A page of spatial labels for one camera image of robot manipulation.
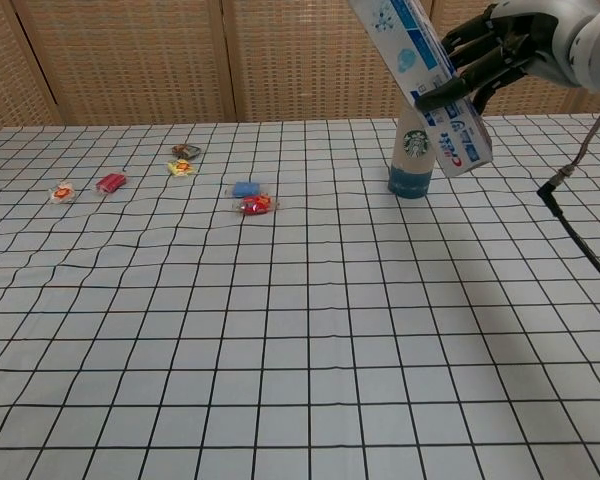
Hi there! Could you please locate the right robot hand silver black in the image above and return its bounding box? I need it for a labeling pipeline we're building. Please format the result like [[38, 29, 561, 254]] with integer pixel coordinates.
[[414, 0, 600, 114]]

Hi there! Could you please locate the blue white toothpaste box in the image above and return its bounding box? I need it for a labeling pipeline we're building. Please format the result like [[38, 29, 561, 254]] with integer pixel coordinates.
[[347, 0, 496, 179]]

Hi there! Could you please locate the beige tumbler with blue base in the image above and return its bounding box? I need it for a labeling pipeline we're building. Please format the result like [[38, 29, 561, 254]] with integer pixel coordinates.
[[387, 99, 439, 199]]

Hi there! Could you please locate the red wrapped candy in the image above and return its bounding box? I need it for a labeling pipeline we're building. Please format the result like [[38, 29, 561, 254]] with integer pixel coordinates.
[[233, 193, 280, 216]]

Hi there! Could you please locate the yellow wrapped candy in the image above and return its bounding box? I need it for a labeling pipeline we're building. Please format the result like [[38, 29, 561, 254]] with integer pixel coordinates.
[[166, 158, 197, 177]]

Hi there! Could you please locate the white checkered tablecloth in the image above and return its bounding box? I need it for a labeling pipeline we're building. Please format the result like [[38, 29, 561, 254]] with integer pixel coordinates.
[[0, 112, 600, 480]]

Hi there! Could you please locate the woven bamboo folding screen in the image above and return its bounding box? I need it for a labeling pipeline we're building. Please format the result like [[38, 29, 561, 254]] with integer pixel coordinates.
[[0, 0, 600, 144]]

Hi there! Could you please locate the magenta wrapped candy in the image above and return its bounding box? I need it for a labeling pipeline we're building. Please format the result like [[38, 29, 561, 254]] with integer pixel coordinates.
[[95, 172, 130, 195]]

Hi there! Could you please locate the white candy with orange print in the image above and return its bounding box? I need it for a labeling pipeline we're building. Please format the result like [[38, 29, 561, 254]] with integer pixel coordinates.
[[48, 182, 77, 205]]

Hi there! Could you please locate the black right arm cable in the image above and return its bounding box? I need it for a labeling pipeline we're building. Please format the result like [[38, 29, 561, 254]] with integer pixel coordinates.
[[536, 92, 600, 294]]

